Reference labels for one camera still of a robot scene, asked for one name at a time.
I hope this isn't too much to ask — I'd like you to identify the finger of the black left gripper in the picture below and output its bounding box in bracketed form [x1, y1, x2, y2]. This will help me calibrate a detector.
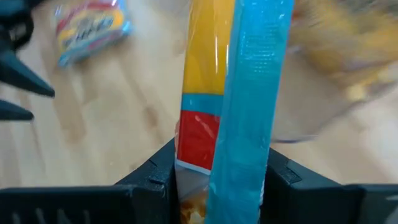
[0, 99, 34, 121]
[0, 49, 55, 97]

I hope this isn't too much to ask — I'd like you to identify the yellow Maruchan ramen pack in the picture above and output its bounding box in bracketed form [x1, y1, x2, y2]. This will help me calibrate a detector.
[287, 0, 398, 102]

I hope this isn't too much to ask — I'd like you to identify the clear plastic bin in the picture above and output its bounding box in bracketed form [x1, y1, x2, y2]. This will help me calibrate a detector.
[270, 0, 398, 144]

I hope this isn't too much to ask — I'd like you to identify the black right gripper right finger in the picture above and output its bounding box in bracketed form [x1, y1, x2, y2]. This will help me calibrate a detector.
[261, 148, 346, 224]

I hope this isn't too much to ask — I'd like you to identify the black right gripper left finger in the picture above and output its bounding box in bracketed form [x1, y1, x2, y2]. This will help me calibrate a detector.
[115, 139, 180, 224]

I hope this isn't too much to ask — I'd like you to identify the blue Maruchan ramen pack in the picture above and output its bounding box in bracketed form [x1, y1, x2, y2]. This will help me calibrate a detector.
[54, 0, 134, 68]
[173, 0, 295, 224]

